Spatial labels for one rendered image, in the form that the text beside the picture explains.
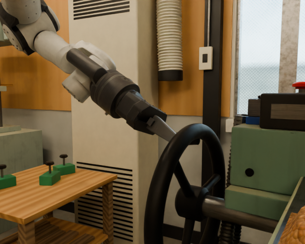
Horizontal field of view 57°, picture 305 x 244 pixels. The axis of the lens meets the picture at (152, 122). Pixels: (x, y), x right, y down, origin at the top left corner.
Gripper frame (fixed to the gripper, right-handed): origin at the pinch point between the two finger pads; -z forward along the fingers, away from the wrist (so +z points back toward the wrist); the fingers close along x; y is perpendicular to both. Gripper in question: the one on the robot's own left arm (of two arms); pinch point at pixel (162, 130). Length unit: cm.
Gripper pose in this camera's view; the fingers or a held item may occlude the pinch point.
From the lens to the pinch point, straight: 56.3
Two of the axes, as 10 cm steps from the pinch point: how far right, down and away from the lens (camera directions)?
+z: -7.2, -5.5, 4.3
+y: 5.6, -8.2, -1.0
